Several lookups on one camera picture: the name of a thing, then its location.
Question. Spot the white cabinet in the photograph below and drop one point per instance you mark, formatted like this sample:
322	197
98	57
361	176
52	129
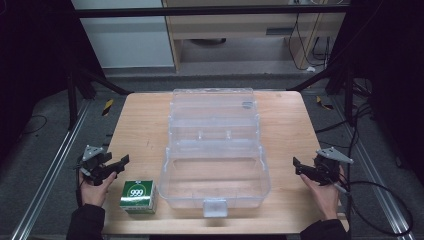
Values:
126	36

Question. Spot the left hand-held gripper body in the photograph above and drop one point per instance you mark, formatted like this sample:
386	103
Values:
93	163

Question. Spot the clear plastic storage box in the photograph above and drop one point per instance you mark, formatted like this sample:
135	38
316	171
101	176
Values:
215	153

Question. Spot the black metal stand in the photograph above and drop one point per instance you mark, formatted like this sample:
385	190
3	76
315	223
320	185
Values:
348	96
75	96

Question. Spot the light wooden desk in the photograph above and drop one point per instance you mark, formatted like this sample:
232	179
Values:
233	25

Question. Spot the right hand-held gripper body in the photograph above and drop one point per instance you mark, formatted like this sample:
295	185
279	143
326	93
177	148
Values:
328	166

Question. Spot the person's right hand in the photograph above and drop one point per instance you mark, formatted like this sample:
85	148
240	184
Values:
321	196

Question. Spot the white plug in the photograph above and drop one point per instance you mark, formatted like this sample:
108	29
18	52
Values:
310	69

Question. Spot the dark curtain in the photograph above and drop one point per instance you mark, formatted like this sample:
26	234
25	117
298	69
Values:
396	83
30	66

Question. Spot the black metal crossbar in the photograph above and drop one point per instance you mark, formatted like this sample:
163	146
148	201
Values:
213	11

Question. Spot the green and white carton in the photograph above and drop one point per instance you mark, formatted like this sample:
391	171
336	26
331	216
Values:
138	196

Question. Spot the person's left hand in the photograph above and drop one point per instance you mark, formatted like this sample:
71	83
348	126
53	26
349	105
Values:
95	193

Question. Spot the aluminium floor rail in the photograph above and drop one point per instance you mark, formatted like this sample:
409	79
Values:
376	180
50	170

